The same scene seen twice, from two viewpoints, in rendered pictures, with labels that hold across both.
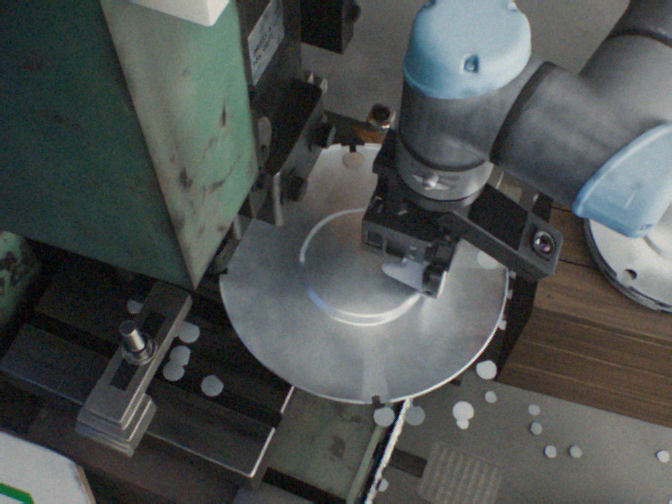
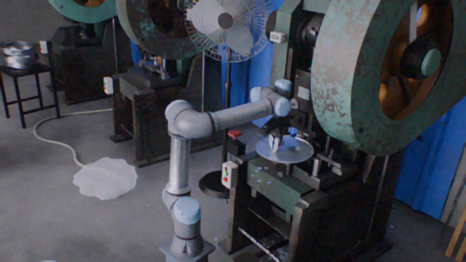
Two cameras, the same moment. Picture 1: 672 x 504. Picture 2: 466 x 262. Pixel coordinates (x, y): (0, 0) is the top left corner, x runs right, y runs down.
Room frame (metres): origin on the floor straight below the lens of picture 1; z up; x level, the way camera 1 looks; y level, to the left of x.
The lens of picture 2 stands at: (0.98, -1.74, 1.67)
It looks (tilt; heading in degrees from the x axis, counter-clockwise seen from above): 25 degrees down; 119
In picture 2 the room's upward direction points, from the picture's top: 3 degrees clockwise
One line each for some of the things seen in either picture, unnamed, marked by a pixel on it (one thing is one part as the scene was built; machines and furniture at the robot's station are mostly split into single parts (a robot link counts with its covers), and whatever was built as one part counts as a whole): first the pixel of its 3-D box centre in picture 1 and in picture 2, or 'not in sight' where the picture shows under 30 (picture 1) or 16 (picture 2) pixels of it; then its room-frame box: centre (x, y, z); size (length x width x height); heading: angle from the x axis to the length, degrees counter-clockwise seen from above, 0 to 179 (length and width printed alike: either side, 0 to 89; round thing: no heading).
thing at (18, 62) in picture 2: not in sight; (25, 81); (-2.63, 0.60, 0.40); 0.45 x 0.40 x 0.79; 169
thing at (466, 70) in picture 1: (464, 82); (282, 92); (0.36, -0.09, 1.10); 0.09 x 0.08 x 0.11; 54
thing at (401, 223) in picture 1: (425, 201); (280, 123); (0.37, -0.08, 0.94); 0.09 x 0.08 x 0.12; 67
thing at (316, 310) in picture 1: (363, 263); (284, 148); (0.39, -0.03, 0.79); 0.29 x 0.29 x 0.01
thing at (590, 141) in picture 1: (606, 136); (265, 95); (0.32, -0.18, 1.09); 0.11 x 0.11 x 0.08; 54
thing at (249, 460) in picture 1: (219, 256); (305, 159); (0.45, 0.13, 0.68); 0.45 x 0.30 x 0.06; 157
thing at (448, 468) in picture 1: (327, 431); (277, 246); (0.40, 0.00, 0.14); 0.59 x 0.10 x 0.05; 67
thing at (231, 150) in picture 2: not in sight; (235, 156); (0.08, 0.04, 0.62); 0.10 x 0.06 x 0.20; 157
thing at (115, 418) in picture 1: (134, 355); not in sight; (0.30, 0.19, 0.76); 0.17 x 0.06 x 0.10; 157
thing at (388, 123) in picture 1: (379, 136); (317, 166); (0.57, -0.06, 0.75); 0.03 x 0.03 x 0.10; 67
